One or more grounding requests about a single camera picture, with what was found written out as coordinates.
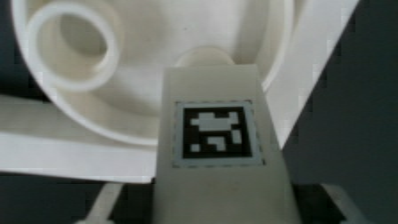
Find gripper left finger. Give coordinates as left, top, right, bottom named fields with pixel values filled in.
left=73, top=183, right=153, bottom=224

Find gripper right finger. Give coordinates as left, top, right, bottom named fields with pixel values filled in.
left=293, top=184, right=362, bottom=224

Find white stool leg with tags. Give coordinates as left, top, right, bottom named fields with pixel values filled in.
left=153, top=47, right=300, bottom=224

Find white U-shaped obstacle wall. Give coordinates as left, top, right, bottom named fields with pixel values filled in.
left=0, top=0, right=359, bottom=183

